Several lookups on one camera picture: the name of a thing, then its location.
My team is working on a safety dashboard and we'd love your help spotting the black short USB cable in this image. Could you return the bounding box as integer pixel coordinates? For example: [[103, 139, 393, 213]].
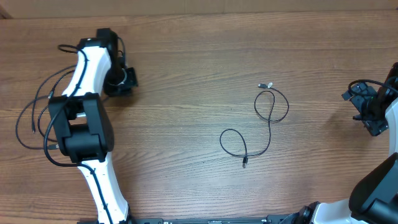
[[15, 95, 60, 151]]

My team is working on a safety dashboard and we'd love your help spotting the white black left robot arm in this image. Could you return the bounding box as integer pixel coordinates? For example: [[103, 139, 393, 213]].
[[47, 28, 138, 223]]

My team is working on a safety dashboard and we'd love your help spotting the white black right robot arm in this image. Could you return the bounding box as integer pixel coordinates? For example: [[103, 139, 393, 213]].
[[281, 63, 397, 224]]

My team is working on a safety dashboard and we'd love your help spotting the black thin cable silver tip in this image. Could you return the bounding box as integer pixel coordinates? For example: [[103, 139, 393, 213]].
[[30, 64, 78, 134]]

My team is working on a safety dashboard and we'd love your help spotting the brown cardboard backdrop panel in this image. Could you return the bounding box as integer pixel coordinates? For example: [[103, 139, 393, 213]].
[[1, 0, 397, 19]]

